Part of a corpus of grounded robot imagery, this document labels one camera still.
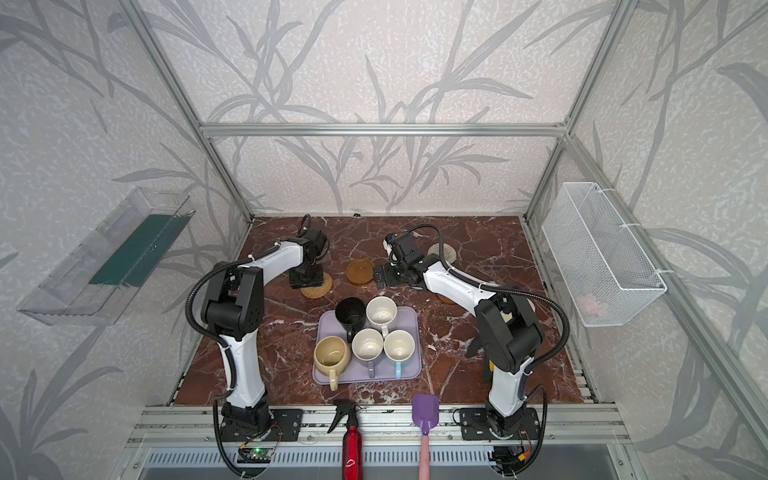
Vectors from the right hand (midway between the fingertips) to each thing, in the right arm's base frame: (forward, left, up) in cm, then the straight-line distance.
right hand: (388, 264), depth 92 cm
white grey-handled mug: (-22, +6, -9) cm, 25 cm away
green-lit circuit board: (-48, +31, -11) cm, 58 cm away
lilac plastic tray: (-29, +8, -11) cm, 32 cm away
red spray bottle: (-47, +7, -7) cm, 48 cm away
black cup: (-14, +11, -6) cm, 19 cm away
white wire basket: (-20, -47, +24) cm, 56 cm away
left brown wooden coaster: (+5, +11, -11) cm, 17 cm away
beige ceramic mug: (-25, +16, -9) cm, 31 cm away
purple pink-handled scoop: (-39, -10, -10) cm, 42 cm away
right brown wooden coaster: (-24, -14, +21) cm, 35 cm away
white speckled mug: (-12, +2, -8) cm, 15 cm away
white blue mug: (-23, -4, -9) cm, 25 cm away
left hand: (+2, +26, -8) cm, 27 cm away
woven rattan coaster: (-3, +24, -11) cm, 26 cm away
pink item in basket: (-19, -50, +10) cm, 55 cm away
